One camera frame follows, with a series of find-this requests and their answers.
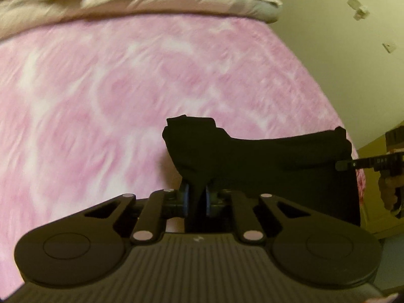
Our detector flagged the black garment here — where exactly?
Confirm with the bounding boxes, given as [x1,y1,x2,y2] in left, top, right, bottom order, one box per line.
[162,115,361,232]

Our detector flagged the person's right hand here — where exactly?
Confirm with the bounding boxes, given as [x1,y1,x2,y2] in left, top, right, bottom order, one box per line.
[378,170,403,218]

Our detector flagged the pink rose bed sheet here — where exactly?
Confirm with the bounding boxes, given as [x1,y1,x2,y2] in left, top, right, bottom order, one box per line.
[0,14,367,296]

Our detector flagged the white wall socket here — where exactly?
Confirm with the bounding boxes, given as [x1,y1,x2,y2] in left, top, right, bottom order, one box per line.
[382,41,396,54]

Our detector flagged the white wall switch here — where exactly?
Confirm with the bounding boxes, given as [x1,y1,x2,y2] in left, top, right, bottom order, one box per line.
[347,0,370,20]

